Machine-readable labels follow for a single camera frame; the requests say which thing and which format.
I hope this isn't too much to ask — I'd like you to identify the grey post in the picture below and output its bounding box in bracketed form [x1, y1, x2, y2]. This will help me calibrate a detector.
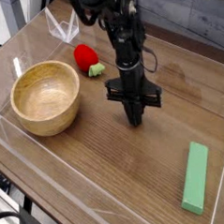
[0, 0, 26, 37]

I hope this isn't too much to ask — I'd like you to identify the red plush strawberry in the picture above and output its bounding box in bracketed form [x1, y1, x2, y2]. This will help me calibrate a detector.
[74, 44, 106, 77]

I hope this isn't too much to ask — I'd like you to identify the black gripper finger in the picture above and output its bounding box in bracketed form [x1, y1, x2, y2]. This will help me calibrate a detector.
[123, 100, 144, 127]

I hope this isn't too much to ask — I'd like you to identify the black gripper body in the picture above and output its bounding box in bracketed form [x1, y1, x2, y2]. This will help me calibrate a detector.
[105, 64, 161, 108]

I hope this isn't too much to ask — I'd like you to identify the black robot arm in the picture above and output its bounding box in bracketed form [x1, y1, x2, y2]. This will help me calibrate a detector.
[69, 0, 161, 127]

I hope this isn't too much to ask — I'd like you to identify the green rectangular block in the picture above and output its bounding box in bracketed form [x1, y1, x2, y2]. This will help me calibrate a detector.
[182, 142, 209, 215]

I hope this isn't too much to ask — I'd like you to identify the wooden bowl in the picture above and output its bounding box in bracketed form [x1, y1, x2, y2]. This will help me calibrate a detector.
[10, 60, 81, 137]

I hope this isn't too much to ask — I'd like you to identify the clear acrylic enclosure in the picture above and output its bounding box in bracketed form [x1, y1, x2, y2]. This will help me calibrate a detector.
[0, 1, 224, 224]

